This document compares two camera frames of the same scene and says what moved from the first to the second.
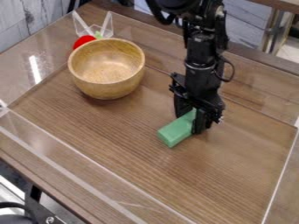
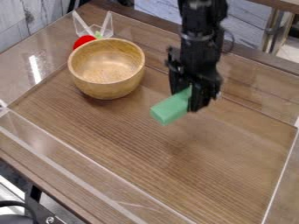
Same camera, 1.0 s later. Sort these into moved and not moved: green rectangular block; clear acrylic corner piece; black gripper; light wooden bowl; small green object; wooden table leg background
Moved: green rectangular block; black gripper
Not moved: wooden table leg background; clear acrylic corner piece; light wooden bowl; small green object
